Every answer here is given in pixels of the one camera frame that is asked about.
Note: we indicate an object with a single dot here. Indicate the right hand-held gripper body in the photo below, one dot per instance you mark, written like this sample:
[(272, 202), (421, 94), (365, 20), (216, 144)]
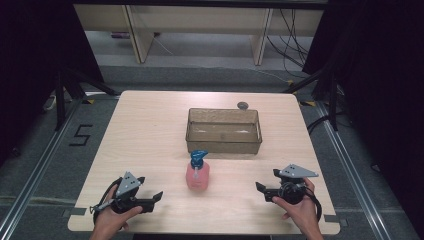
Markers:
[(293, 191)]

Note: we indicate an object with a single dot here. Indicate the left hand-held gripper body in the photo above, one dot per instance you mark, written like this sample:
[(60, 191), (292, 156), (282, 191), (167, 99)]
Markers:
[(127, 184)]

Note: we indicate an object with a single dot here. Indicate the person's right hand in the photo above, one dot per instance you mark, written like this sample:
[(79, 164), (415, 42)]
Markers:
[(305, 213)]

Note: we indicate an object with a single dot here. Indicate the person's left hand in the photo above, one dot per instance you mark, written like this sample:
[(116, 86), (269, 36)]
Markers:
[(108, 220)]

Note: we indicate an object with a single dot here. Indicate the pink soap dispenser bottle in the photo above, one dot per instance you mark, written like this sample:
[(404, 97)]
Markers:
[(198, 178)]

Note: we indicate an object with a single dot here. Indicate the clear brown plastic bin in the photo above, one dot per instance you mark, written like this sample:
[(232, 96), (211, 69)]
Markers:
[(223, 146)]

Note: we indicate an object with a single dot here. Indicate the yellow black tape strip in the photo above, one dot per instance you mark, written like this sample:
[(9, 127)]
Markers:
[(308, 103)]

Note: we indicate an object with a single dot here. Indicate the small round grey cap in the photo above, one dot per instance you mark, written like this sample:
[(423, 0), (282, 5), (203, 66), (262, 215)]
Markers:
[(242, 105)]

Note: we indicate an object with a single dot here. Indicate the black metal stand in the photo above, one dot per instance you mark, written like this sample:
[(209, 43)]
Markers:
[(332, 100), (60, 103)]

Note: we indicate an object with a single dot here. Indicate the dark curtain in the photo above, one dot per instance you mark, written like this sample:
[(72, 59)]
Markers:
[(383, 83), (33, 66)]

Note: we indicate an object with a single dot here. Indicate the beige wooden desk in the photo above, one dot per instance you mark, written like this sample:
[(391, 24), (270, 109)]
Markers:
[(200, 18)]

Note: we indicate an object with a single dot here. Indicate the aluminium floor rail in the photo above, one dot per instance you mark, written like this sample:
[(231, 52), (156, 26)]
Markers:
[(350, 170), (36, 170)]

